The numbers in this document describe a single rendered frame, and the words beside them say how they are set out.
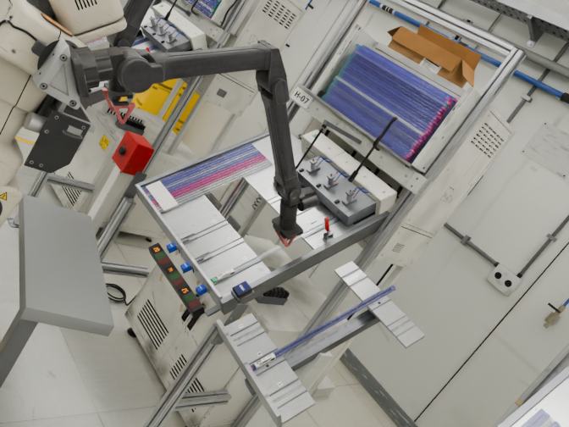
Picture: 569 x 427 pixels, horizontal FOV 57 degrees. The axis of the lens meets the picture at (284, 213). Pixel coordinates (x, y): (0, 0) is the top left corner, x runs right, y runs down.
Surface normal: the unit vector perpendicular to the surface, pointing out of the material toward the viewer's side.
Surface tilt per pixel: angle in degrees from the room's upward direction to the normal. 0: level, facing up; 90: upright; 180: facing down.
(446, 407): 90
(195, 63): 85
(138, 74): 88
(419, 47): 80
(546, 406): 45
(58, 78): 90
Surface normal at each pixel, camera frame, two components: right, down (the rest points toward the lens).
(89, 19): 0.51, 0.55
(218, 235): -0.01, -0.72
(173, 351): -0.62, -0.19
